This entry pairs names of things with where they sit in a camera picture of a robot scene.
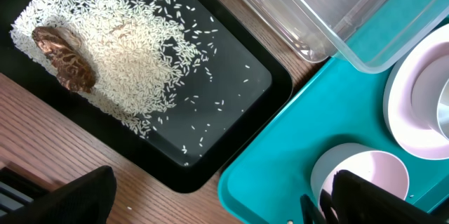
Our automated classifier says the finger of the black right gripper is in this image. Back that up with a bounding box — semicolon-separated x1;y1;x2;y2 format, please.
300;195;315;224
319;190;339;224

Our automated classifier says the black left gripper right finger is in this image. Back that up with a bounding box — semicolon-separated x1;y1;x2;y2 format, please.
331;170;445;224

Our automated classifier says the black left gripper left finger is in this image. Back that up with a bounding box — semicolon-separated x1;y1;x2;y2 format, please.
1;166;117;224

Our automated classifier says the small white bowl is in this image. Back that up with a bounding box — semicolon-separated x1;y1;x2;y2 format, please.
310;143;410;202

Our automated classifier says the teal plastic tray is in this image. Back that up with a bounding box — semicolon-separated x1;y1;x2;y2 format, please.
217;16;449;224

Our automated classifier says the large white plate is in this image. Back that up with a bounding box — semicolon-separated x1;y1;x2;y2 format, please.
383;25;448;160

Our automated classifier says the black plastic tray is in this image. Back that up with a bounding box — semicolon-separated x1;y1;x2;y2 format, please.
1;0;293;193

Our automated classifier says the brown food scrap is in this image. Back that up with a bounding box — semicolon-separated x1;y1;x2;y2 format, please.
32;26;96;93

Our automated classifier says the spilled white rice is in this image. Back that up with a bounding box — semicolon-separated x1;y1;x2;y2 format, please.
9;0;217;140

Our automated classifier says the clear plastic bin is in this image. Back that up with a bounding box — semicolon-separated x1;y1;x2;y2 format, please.
243;0;448;74

